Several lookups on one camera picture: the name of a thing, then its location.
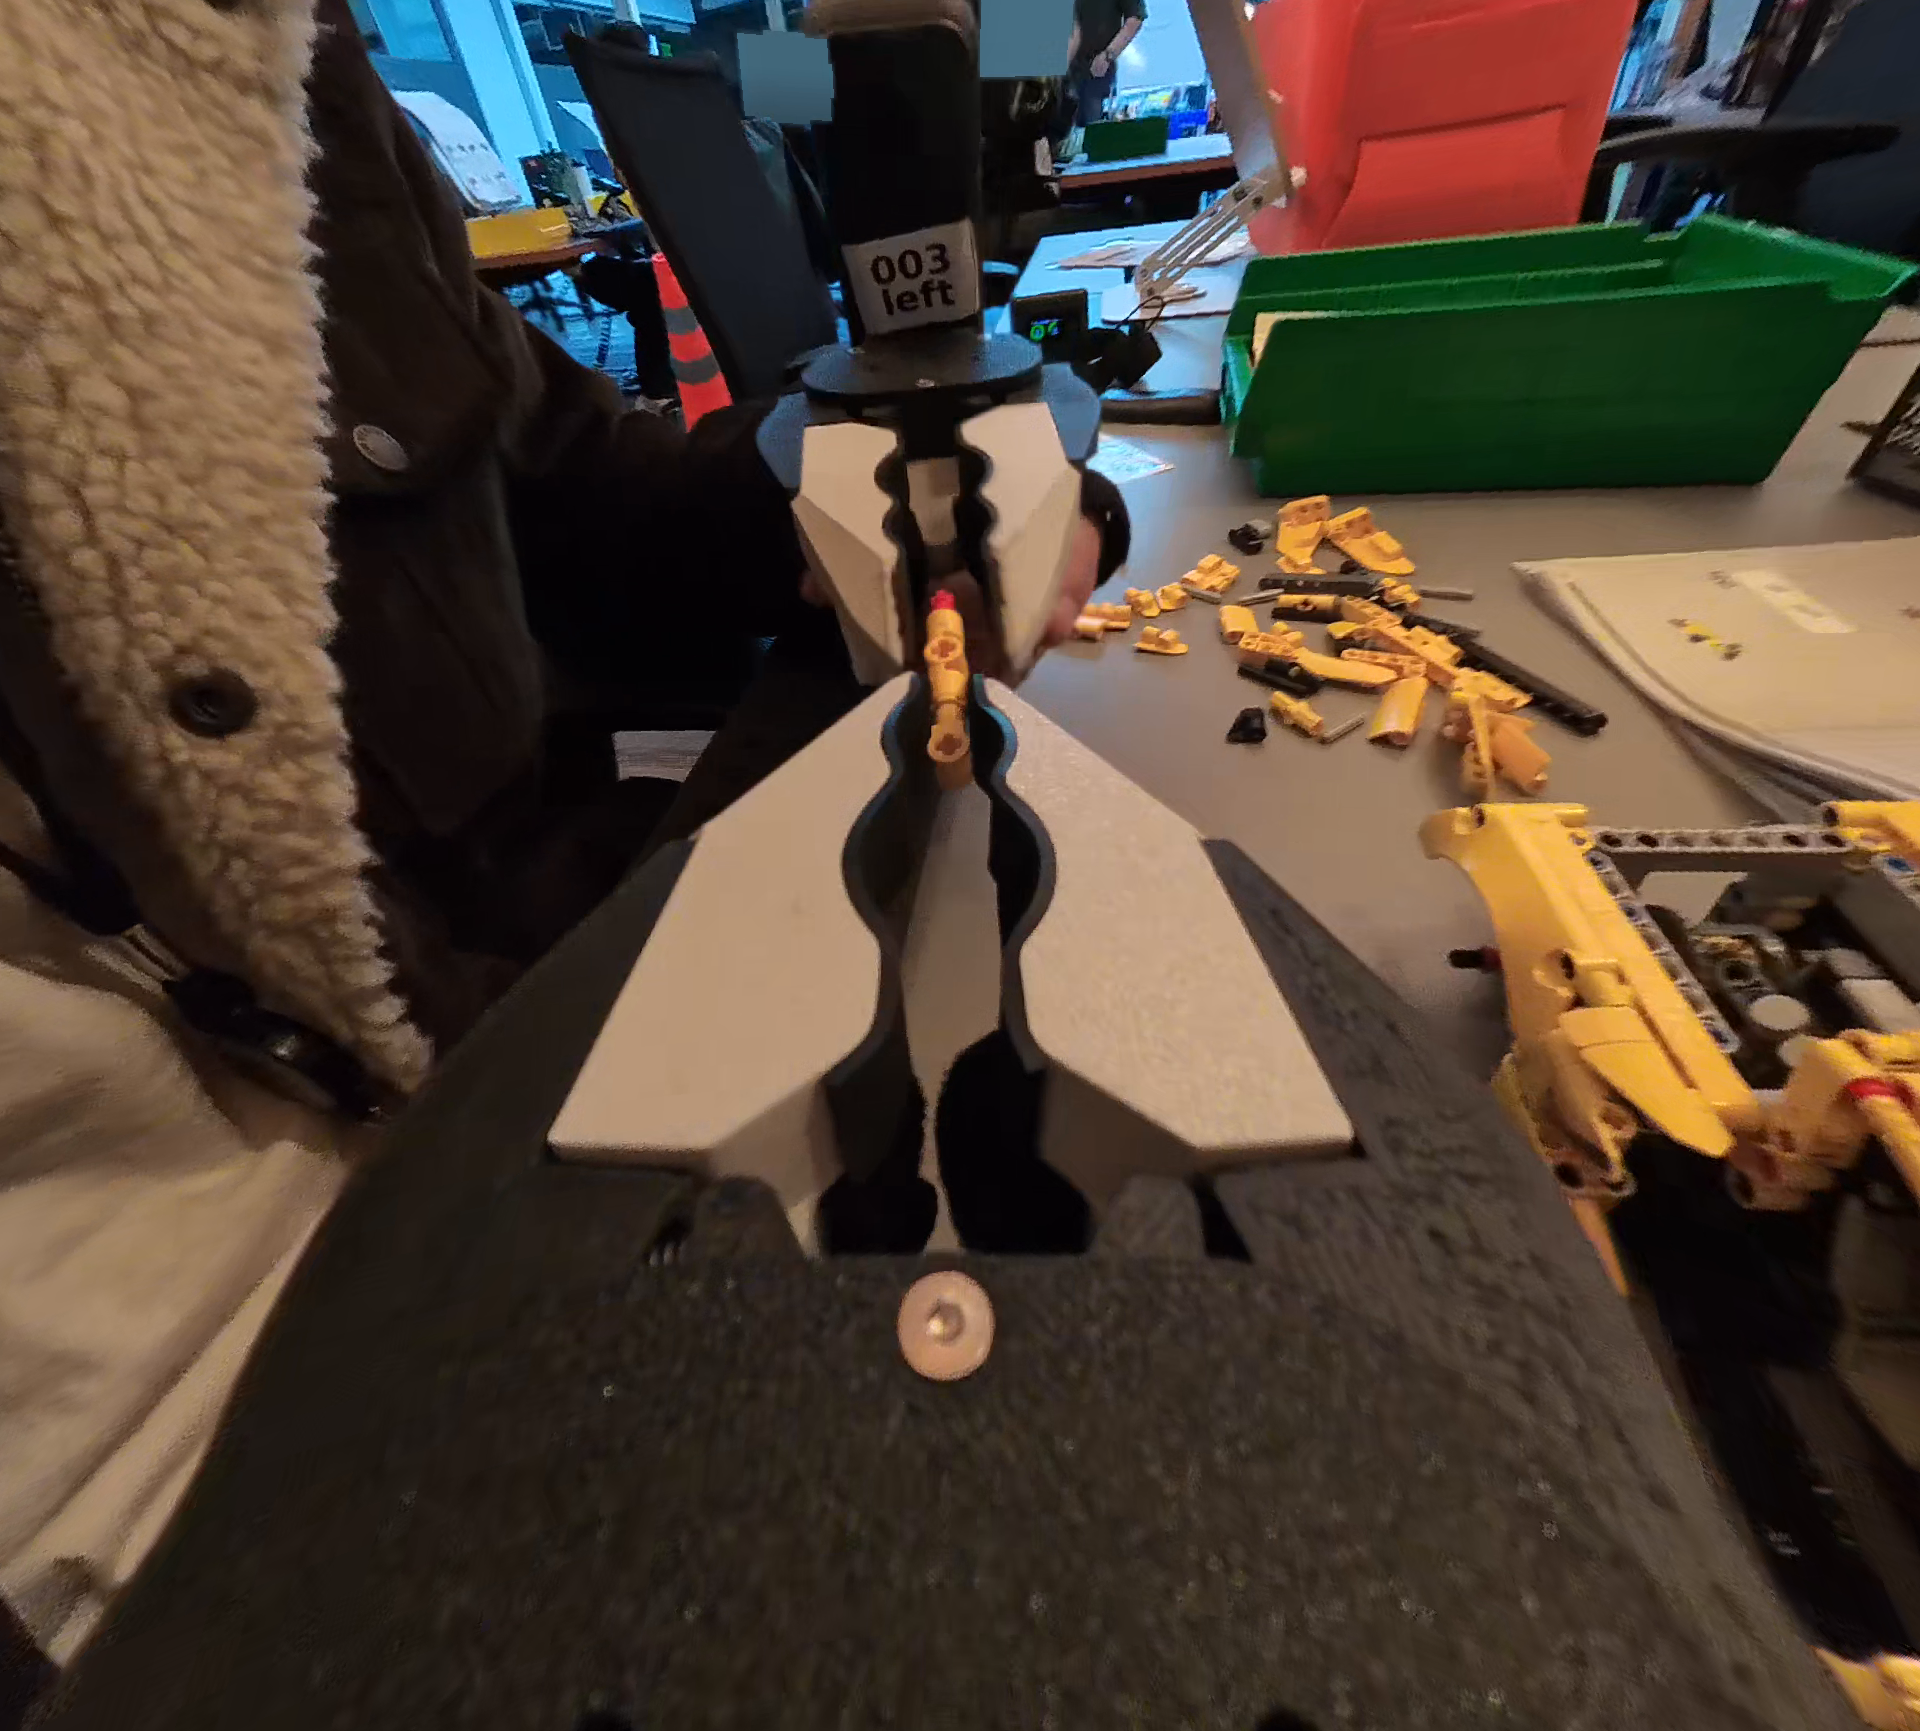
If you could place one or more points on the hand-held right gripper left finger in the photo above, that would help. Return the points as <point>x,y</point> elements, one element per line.
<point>720,997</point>

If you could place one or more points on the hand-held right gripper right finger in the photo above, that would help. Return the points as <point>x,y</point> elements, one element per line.
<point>1185,997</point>

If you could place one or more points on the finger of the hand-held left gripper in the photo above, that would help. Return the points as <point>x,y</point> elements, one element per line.
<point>841,517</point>
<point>1034,517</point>

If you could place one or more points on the yellow brick subassembly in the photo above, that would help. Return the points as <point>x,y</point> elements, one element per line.
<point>948,697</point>

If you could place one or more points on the pile of yellow brick parts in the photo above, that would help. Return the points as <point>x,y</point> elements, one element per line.
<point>1395,713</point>

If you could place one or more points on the yellow toy brick car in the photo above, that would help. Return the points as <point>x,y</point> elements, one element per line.
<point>1561,953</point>

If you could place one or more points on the grey desk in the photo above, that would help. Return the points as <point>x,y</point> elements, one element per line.
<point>1321,833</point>

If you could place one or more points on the person's left hand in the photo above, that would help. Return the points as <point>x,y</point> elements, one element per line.
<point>1072,605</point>

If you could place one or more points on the small black display device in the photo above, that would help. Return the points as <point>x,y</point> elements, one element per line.
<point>1051,321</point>

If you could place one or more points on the black office chair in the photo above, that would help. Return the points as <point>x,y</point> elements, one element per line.
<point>705,201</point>
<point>1740,149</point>

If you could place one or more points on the small black connector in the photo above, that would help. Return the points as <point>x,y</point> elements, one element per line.
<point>1251,539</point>

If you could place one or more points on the orange traffic cone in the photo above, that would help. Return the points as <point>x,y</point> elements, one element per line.
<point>691,337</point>

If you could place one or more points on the small black clip piece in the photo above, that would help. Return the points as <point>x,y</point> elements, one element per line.
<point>1247,727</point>

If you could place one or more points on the white lattice stand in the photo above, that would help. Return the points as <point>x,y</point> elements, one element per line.
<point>1238,51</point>

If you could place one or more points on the yellow storage bin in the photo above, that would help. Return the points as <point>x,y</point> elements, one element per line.
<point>518,235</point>

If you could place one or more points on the green storage bin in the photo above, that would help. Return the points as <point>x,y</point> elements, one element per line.
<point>1500,397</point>

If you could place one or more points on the orange carry bag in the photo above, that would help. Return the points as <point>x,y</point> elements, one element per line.
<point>1440,111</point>

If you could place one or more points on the open instruction booklet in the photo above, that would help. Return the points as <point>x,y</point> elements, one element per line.
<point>1770,653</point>

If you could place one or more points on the person's fleece jacket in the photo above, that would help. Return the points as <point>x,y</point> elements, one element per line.
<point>151,411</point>

